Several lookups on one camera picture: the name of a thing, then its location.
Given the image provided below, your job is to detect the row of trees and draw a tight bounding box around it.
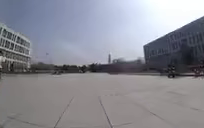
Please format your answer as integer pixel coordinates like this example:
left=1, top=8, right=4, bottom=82
left=29, top=61, right=168, bottom=74

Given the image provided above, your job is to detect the grey paved plaza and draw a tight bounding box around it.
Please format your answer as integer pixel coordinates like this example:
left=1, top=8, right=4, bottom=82
left=0, top=72, right=204, bottom=128

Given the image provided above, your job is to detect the white building with many windows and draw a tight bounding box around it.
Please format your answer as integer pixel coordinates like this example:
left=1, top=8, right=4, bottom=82
left=0, top=16, right=32, bottom=71

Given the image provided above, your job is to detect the dark glass building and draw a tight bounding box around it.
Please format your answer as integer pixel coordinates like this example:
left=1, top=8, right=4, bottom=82
left=143, top=10, right=204, bottom=73

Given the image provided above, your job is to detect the row of parked bicycles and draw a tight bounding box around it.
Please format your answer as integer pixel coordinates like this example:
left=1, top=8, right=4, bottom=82
left=191, top=64, right=204, bottom=78

